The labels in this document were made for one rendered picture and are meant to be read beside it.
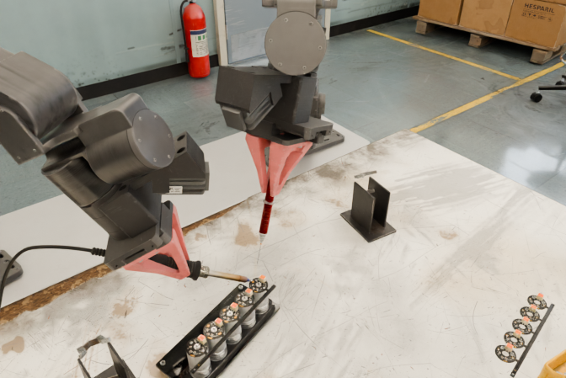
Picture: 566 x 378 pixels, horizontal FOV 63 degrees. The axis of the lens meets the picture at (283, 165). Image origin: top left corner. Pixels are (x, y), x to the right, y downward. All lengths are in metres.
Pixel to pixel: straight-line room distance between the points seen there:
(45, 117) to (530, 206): 0.79
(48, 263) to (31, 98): 0.40
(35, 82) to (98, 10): 2.66
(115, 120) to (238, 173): 0.52
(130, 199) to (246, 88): 0.16
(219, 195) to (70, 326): 0.33
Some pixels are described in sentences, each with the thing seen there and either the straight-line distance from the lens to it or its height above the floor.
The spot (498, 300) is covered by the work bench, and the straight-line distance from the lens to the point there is 0.75.
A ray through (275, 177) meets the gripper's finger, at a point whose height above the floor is 0.96.
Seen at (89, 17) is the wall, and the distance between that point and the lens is 3.13.
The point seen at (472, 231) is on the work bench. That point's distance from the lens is 0.85.
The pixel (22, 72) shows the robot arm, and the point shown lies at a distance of 0.49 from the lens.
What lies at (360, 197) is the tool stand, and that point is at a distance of 0.77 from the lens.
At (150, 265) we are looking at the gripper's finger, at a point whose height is 0.88.
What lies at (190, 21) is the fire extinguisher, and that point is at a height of 0.41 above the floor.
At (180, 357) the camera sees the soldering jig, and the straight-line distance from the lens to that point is 0.63.
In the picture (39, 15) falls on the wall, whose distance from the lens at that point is 3.06.
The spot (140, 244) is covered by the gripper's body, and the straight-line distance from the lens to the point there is 0.50.
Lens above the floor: 1.27
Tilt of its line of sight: 33 degrees down
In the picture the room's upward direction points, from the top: straight up
